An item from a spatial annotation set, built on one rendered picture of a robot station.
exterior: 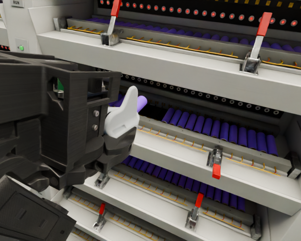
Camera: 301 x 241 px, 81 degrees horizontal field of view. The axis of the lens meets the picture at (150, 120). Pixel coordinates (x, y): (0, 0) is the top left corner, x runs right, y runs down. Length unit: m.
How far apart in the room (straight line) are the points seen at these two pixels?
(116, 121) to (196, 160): 0.25
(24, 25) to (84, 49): 0.17
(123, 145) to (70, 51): 0.32
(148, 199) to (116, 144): 0.38
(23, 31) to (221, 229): 0.67
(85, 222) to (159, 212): 0.30
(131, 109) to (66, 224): 0.12
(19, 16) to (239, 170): 0.58
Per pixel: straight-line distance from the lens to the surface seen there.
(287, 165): 0.44
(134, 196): 0.53
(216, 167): 0.34
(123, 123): 0.19
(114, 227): 0.70
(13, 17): 0.56
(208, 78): 0.32
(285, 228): 0.48
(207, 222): 0.53
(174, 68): 0.33
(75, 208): 0.75
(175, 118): 0.45
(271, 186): 0.42
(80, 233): 0.91
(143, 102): 0.28
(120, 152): 0.15
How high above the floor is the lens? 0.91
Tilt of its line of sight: 23 degrees down
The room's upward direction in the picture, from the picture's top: 10 degrees clockwise
